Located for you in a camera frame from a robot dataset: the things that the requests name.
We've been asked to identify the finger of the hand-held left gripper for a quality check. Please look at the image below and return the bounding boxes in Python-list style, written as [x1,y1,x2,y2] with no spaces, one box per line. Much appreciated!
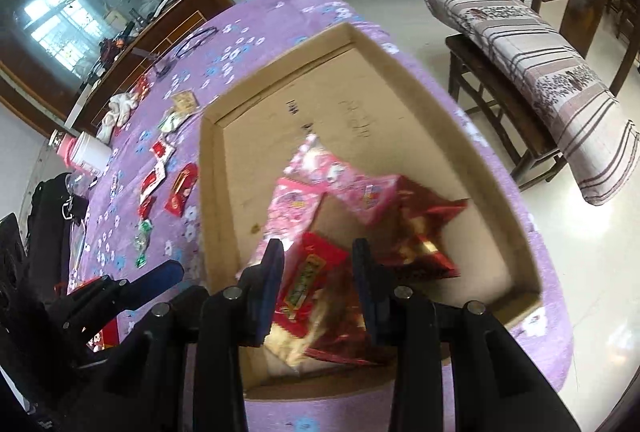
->
[50,259,186,338]

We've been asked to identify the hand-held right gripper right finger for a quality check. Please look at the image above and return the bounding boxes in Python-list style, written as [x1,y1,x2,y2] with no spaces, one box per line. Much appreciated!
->
[351,238,581,432]

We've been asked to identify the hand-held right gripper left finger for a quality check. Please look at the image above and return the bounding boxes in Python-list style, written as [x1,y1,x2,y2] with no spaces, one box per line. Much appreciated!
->
[100,238,286,432]

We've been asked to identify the red snack packet green label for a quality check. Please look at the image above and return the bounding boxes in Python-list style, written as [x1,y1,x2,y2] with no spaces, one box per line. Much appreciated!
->
[272,232,351,338]

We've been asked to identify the green candy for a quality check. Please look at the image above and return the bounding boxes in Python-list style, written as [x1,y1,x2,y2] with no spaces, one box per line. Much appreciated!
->
[131,219,157,269]

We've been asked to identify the white and green snack packet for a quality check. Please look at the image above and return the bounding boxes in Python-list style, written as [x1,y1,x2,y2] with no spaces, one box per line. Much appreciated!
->
[158,108,184,133]

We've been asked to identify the cardboard box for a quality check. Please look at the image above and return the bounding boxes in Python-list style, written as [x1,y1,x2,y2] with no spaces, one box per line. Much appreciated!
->
[197,22,546,400]

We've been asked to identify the clear packet golden pastry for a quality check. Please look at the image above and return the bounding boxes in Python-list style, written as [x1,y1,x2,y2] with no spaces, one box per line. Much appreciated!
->
[264,287,396,370]

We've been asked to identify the small dark red candy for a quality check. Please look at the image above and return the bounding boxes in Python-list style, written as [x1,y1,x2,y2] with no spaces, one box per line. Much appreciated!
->
[136,196,159,221]

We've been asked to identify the red gift box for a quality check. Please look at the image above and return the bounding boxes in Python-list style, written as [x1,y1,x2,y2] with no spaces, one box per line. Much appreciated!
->
[84,316,122,354]

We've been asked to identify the large pink printed packet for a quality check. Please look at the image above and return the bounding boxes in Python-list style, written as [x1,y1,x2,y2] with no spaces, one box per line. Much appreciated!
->
[284,134,402,223]
[252,178,327,273]

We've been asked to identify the red and gold foil packet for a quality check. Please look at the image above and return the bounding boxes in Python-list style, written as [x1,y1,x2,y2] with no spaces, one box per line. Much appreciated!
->
[380,176,471,280]

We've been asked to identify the red rectangular snack packet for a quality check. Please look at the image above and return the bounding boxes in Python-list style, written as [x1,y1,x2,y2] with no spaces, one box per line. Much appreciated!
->
[164,162,199,219]

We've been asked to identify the red and white snack packet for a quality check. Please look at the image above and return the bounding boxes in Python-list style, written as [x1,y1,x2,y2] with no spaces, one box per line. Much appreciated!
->
[139,138,177,203]

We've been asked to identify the white plastic jar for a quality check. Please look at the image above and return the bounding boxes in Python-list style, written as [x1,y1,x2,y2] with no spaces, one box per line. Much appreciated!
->
[74,132,114,177]

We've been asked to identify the pink bottle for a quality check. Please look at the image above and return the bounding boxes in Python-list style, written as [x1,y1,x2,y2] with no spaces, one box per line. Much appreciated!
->
[54,131,82,163]

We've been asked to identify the white cloth gloves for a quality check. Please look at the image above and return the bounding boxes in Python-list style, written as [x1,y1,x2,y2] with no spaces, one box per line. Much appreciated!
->
[96,93,142,143]

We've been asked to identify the beige square snack packet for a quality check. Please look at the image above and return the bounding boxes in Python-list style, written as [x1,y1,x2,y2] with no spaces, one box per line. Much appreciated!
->
[171,90,199,113]

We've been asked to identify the small red foil packet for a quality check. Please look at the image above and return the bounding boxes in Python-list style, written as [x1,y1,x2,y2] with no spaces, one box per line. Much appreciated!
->
[131,76,152,106]

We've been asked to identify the dark wooden bench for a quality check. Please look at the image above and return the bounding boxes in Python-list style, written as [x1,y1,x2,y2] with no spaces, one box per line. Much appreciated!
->
[444,33,569,191]

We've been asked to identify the black eyeglasses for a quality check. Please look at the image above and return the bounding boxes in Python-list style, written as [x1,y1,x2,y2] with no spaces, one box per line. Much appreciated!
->
[154,26,219,78]

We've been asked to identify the wooden sideboard cabinet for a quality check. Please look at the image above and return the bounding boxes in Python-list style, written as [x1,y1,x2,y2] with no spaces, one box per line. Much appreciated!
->
[0,0,213,140]

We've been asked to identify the striped grey cushion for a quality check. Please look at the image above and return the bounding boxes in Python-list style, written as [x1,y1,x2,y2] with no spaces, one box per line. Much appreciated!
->
[423,0,640,207]

